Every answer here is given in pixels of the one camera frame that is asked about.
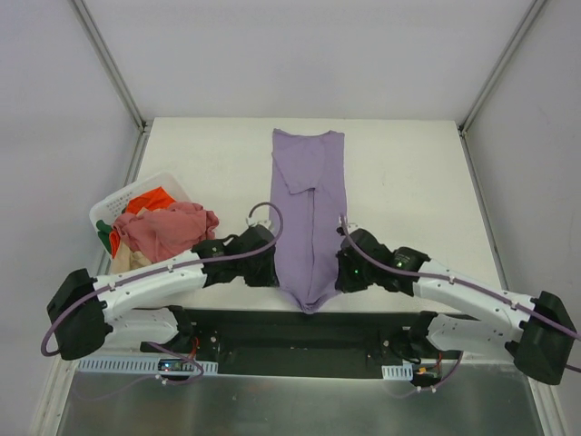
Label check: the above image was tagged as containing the lavender purple t-shirt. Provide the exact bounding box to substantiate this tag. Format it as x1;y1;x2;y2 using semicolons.
270;129;347;314

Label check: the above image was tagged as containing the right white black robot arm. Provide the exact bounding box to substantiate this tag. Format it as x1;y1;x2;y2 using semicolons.
335;225;580;386

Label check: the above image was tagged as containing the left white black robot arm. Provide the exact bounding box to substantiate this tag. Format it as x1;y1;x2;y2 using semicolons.
41;224;278;361

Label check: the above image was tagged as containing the pink t-shirt in basket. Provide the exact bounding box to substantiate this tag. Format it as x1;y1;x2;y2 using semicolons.
113;202;220;263

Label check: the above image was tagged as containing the orange t-shirt in basket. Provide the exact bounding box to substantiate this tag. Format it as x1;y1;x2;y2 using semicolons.
124;186;175;215

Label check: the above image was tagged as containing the green garment in basket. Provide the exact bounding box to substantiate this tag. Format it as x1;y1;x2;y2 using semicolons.
95;220;113;243

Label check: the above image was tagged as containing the white plastic laundry basket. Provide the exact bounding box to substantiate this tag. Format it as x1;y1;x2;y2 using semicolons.
90;173;193;263

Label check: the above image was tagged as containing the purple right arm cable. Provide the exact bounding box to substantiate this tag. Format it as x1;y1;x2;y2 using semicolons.
338;213;581;400

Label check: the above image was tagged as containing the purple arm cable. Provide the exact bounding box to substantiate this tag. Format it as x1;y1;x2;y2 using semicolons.
338;213;581;400
40;201;285;401

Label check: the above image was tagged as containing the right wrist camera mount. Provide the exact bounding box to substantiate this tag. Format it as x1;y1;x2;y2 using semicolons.
337;215;359;235

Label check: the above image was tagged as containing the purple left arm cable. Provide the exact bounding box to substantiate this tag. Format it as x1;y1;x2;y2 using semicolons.
40;201;285;401

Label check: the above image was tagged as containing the right white slotted cable duct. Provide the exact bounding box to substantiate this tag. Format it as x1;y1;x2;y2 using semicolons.
381;362;414;382

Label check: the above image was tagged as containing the white slotted cable duct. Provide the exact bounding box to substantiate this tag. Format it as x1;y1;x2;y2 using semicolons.
381;362;414;382
77;356;219;376

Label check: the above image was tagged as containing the left white slotted cable duct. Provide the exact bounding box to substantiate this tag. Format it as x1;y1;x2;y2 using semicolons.
77;356;219;376

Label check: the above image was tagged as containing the right aluminium frame post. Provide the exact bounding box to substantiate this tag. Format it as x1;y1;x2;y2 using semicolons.
458;0;549;137

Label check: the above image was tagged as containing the aluminium frame post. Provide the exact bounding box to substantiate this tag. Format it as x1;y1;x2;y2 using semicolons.
70;0;153;133
458;0;549;137

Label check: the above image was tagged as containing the left aluminium frame post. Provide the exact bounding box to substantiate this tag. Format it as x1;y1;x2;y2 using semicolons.
70;0;153;133

